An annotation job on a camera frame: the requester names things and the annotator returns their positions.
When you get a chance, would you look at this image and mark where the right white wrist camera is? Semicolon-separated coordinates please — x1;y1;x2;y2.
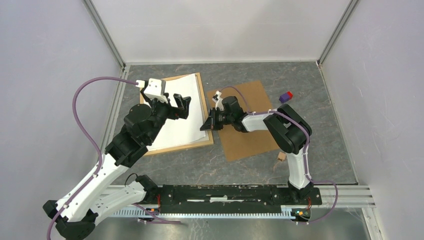
212;90;224;111

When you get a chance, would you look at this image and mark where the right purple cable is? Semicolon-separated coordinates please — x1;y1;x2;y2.
220;86;339;225

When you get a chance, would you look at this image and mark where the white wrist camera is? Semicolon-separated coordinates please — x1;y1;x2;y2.
135;78;169;103
212;90;224;111

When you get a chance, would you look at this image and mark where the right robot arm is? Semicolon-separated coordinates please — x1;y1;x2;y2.
200;92;314;204

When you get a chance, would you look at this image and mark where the purple cable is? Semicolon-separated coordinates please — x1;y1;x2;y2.
46;76;181;240
220;86;339;225

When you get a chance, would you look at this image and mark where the brown backing board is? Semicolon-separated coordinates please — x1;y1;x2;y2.
217;80;280;162

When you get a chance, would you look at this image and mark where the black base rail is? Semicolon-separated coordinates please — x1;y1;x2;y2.
139;184;323;214

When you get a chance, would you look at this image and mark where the white paper sheet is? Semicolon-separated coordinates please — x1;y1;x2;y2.
137;73;213;155

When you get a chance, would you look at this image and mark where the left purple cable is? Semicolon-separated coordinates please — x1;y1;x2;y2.
46;76;181;240

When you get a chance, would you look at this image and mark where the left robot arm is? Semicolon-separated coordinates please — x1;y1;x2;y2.
43;93;191;240

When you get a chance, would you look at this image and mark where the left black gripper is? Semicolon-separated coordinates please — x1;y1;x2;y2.
141;89;191;144

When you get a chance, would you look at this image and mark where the wooden picture frame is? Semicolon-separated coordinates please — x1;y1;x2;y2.
146;72;214;156

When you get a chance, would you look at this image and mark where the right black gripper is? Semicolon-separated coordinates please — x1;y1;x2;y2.
200;107;234;131

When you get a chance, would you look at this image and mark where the purple and red block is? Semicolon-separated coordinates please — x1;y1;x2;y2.
278;91;293;104

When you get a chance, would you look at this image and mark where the small brown cube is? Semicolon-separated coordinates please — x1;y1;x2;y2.
277;152;287;162

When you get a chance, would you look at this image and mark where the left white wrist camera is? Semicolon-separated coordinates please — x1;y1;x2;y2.
135;78;169;103

